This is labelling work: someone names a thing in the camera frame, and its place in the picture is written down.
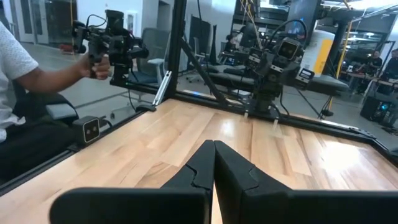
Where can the silver metal bracket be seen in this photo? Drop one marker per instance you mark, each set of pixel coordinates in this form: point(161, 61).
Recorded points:
point(163, 87)

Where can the black padded bench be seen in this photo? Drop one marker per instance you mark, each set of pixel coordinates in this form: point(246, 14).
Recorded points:
point(323, 84)

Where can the person's hand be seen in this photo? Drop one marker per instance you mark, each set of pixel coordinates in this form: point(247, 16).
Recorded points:
point(99, 68)

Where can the black computer monitor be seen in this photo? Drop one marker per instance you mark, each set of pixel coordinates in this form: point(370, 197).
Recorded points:
point(200, 34)

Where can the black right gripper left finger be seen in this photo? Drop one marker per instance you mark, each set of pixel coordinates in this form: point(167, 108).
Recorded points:
point(199, 177)

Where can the yellow pole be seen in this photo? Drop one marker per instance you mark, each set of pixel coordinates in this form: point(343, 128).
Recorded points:
point(340, 62)

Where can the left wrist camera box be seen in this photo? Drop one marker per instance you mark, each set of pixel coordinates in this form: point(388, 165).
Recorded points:
point(289, 49)

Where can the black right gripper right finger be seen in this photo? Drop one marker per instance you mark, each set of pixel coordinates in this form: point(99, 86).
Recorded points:
point(242, 183)

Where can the person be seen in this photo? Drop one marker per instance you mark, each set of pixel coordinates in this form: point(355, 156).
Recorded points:
point(393, 63)
point(12, 62)
point(237, 39)
point(373, 62)

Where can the black frame upright post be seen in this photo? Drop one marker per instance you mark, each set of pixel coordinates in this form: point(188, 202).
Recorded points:
point(175, 46)

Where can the grey office chair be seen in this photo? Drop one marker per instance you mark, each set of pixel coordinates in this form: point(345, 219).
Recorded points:
point(154, 46)

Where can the black diagonal frame brace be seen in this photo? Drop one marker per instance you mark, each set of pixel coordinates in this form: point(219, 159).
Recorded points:
point(203, 73)

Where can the white and yellow cylinder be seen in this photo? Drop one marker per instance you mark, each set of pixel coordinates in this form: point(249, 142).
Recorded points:
point(317, 53)

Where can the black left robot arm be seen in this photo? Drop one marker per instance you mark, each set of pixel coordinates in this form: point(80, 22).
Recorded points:
point(264, 100)

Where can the black computer tower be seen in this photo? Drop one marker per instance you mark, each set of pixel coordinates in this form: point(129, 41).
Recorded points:
point(377, 109)

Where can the black table-level camera box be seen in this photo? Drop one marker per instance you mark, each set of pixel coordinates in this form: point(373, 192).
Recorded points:
point(88, 130)

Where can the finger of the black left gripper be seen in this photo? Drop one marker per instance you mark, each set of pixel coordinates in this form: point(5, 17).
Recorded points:
point(305, 77)
point(255, 56)

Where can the black chair with armrest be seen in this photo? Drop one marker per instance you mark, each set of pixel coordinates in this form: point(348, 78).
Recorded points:
point(60, 110)

